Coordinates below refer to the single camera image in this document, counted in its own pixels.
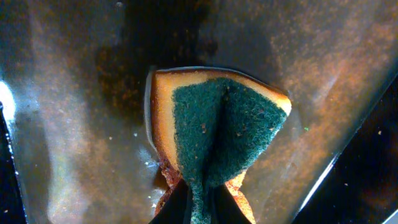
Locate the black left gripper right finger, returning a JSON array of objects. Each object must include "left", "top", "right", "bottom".
[{"left": 211, "top": 185, "right": 251, "bottom": 224}]

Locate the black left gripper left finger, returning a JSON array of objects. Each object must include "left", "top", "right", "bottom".
[{"left": 149, "top": 180, "right": 190, "bottom": 224}]

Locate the green and yellow sponge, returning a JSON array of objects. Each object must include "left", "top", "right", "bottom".
[{"left": 144, "top": 67, "right": 292, "bottom": 223}]

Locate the black rectangular water tray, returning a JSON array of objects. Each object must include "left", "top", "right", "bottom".
[{"left": 1, "top": 0, "right": 397, "bottom": 223}]

